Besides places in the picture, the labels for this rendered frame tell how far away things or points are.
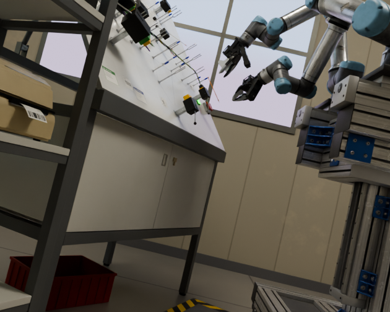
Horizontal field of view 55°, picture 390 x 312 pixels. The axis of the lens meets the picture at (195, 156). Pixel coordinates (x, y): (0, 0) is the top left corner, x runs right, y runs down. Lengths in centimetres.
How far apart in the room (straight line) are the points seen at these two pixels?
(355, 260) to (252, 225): 174
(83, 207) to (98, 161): 16
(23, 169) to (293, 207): 242
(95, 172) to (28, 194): 23
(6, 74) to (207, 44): 253
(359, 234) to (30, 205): 121
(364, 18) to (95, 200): 109
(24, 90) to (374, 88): 107
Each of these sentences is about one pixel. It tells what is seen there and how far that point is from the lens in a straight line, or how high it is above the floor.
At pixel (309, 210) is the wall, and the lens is 336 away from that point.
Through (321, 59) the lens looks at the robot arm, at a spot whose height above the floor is 134.
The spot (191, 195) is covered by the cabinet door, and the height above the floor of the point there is 58.
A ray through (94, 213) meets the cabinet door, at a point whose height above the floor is 47.
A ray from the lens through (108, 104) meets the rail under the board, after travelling 123.
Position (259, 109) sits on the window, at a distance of 329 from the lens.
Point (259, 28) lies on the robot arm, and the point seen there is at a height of 151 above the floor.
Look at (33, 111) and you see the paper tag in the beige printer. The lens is 104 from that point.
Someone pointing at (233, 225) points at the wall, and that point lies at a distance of 324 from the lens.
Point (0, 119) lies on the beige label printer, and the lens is 101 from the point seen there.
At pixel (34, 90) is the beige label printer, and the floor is 79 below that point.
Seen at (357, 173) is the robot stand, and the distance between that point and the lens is 148.
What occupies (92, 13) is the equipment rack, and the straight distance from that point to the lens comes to 116.
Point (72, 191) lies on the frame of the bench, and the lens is 124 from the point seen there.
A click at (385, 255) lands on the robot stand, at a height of 55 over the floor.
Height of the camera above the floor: 65
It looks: 4 degrees up
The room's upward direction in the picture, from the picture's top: 13 degrees clockwise
